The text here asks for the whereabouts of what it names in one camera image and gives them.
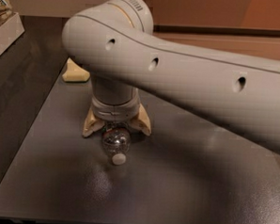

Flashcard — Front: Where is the white box with items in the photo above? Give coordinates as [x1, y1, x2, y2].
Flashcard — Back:
[0, 0, 24, 55]

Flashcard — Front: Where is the clear plastic water bottle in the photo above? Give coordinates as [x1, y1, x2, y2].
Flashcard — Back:
[101, 121, 131, 166]

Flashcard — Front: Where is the dark wooden side table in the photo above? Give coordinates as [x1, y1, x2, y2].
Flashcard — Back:
[0, 15, 68, 183]

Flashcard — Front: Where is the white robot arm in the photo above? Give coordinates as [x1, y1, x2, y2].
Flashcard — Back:
[62, 0, 280, 154]

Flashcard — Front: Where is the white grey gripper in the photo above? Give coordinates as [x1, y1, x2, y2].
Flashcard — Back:
[83, 98, 151, 137]

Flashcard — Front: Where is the yellow sponge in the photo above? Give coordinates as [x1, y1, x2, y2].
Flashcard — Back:
[62, 58, 90, 83]

